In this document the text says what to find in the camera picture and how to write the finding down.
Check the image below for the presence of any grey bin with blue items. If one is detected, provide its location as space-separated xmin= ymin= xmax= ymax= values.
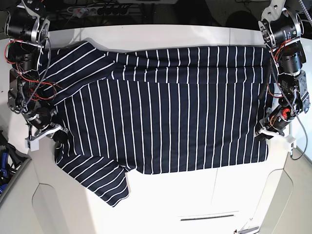
xmin=0 ymin=130 xmax=31 ymax=205

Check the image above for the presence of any navy white striped T-shirt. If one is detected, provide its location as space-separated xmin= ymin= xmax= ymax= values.
xmin=39 ymin=41 xmax=273 ymax=206

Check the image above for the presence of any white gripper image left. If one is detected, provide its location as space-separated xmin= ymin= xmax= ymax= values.
xmin=25 ymin=123 xmax=68 ymax=148

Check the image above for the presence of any white power strip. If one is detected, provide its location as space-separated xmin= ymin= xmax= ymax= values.
xmin=67 ymin=5 xmax=129 ymax=18

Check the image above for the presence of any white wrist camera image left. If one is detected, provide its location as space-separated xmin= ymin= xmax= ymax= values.
xmin=25 ymin=138 xmax=39 ymax=152

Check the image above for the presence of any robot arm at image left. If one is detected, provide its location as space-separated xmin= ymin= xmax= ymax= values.
xmin=0 ymin=0 xmax=68 ymax=151

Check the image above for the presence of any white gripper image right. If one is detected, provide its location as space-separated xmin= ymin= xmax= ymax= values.
xmin=254 ymin=126 xmax=296 ymax=144

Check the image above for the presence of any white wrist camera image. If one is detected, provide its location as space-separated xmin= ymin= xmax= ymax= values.
xmin=283 ymin=136 xmax=296 ymax=155
xmin=25 ymin=138 xmax=39 ymax=152

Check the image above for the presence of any black round stool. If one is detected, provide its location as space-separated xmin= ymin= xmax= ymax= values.
xmin=225 ymin=11 xmax=259 ymax=31

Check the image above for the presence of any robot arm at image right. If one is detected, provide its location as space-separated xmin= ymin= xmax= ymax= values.
xmin=254 ymin=0 xmax=312 ymax=141

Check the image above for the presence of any small metal stand bottom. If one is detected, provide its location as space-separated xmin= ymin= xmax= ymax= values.
xmin=233 ymin=218 xmax=260 ymax=234

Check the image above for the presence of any black camera cable image right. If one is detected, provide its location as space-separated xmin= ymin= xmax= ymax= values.
xmin=291 ymin=112 xmax=312 ymax=161

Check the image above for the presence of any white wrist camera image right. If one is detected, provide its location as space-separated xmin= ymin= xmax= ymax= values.
xmin=283 ymin=136 xmax=296 ymax=155

